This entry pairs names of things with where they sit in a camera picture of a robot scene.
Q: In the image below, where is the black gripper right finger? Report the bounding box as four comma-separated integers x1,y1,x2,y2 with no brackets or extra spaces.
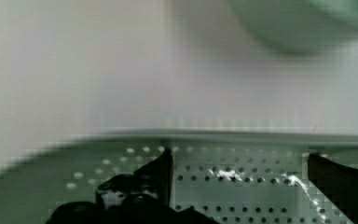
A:
307,154,358,224

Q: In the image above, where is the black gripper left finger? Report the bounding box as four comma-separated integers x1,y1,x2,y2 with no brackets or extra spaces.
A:
46,148,219,224

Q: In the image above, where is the mint green mug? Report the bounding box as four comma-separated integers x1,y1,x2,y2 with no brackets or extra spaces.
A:
227,0,358,54

